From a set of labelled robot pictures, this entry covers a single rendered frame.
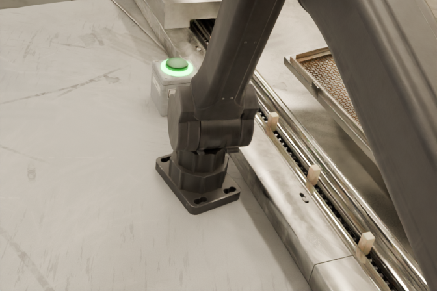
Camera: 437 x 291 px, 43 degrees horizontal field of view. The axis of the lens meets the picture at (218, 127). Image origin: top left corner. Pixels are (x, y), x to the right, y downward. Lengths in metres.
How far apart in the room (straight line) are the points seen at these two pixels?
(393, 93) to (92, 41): 0.95
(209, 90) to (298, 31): 0.73
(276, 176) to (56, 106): 0.41
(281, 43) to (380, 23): 0.96
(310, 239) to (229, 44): 0.29
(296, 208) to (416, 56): 0.49
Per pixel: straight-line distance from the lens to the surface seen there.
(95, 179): 0.83
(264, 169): 0.81
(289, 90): 1.09
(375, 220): 0.79
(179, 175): 0.78
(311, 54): 1.07
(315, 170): 0.82
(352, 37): 0.33
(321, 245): 0.73
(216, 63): 0.60
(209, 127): 0.70
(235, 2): 0.53
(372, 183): 0.92
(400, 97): 0.29
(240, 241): 0.76
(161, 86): 0.93
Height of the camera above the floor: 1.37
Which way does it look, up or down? 36 degrees down
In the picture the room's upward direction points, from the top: 8 degrees clockwise
